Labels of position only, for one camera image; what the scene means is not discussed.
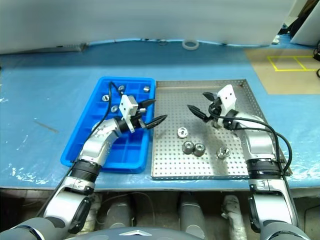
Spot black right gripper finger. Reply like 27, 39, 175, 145
202, 91, 217, 102
187, 104, 211, 122

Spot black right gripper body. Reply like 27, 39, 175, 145
207, 98, 225, 123

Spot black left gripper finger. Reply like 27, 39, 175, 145
139, 99, 156, 109
145, 114, 168, 130

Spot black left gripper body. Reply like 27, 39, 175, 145
131, 106, 149, 131

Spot blue plastic compartment tray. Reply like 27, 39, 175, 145
60, 76, 156, 175

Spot perforated metal tray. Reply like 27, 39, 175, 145
150, 78, 293, 181

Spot white tape roll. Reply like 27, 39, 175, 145
181, 39, 200, 52

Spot brown cardboard mat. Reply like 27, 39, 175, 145
244, 47, 320, 95

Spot white backdrop sheet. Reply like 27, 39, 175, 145
0, 0, 291, 55

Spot grey rounded cylinder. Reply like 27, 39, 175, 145
177, 192, 207, 240
97, 193, 137, 231

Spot grey flat strip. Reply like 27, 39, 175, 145
56, 42, 88, 53

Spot blue plastic table cover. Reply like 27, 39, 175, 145
0, 34, 320, 193

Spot worn whitish rounded cylinder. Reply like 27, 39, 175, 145
221, 194, 248, 240

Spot grey robot torso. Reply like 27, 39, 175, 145
62, 226, 191, 240

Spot white slanted board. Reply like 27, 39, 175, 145
289, 0, 320, 47

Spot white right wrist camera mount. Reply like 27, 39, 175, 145
215, 84, 238, 129

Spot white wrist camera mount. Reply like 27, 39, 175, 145
215, 84, 238, 129
118, 94, 139, 133

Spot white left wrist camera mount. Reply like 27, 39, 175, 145
118, 94, 139, 133

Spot black background cables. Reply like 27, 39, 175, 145
313, 41, 320, 78

